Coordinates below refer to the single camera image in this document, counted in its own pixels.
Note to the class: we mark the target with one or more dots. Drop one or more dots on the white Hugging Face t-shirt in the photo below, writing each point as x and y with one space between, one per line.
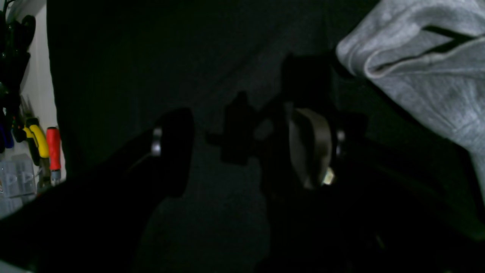
428 57

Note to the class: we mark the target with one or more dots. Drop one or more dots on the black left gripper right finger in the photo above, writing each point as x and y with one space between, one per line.
350 206

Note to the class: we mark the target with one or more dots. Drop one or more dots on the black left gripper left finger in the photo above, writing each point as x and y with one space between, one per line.
93 222

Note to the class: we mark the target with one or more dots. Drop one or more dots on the yellow handled tool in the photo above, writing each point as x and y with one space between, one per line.
34 132

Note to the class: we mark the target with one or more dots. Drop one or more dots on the red handled tool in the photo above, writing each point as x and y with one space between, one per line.
54 146

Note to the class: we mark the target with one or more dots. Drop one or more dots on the black table cloth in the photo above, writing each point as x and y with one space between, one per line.
242 67

